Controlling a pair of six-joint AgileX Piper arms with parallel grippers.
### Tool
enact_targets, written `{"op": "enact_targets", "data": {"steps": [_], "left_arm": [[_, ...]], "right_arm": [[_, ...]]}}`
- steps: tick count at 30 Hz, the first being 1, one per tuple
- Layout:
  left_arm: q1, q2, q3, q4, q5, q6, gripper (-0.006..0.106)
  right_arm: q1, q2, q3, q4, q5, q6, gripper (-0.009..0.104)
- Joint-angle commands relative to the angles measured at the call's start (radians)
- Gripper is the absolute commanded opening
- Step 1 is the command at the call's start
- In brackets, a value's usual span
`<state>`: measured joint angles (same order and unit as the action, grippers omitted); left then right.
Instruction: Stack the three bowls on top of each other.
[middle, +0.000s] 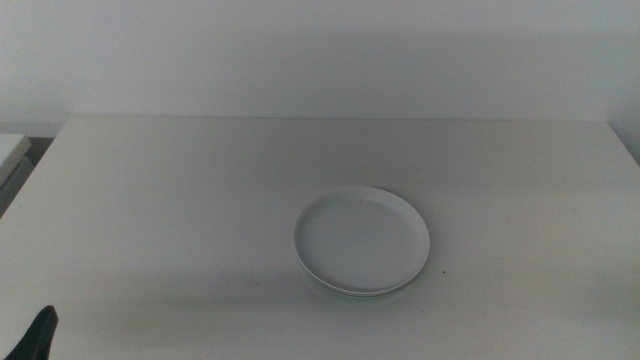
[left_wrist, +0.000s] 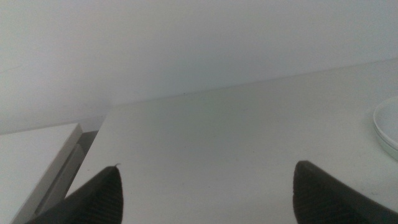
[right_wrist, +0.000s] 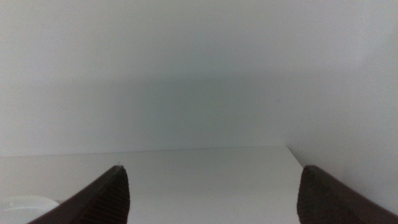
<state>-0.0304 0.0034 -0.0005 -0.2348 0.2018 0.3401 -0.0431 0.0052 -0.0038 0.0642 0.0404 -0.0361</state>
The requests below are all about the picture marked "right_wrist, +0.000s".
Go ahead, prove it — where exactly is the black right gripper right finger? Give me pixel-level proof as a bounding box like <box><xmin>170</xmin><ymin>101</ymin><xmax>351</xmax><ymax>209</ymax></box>
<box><xmin>296</xmin><ymin>164</ymin><xmax>398</xmax><ymax>224</ymax></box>

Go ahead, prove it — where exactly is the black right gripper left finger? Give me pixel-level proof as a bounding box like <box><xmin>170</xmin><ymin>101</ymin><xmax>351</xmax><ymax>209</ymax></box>
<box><xmin>27</xmin><ymin>164</ymin><xmax>131</xmax><ymax>224</ymax></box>

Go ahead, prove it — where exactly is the white shallow bowl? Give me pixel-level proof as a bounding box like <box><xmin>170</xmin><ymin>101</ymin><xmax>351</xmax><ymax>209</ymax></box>
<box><xmin>0</xmin><ymin>195</ymin><xmax>60</xmax><ymax>224</ymax></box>

